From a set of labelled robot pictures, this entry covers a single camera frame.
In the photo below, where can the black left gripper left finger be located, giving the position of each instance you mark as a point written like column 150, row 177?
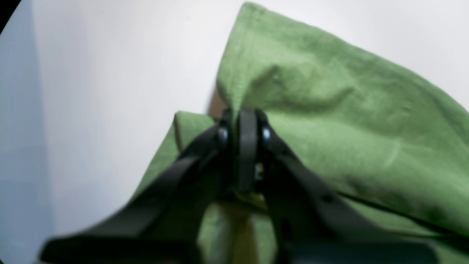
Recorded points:
column 161, row 224

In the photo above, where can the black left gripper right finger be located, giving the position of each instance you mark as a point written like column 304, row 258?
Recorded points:
column 312, row 224

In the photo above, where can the green t-shirt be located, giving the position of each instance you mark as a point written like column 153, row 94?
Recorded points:
column 392, row 143

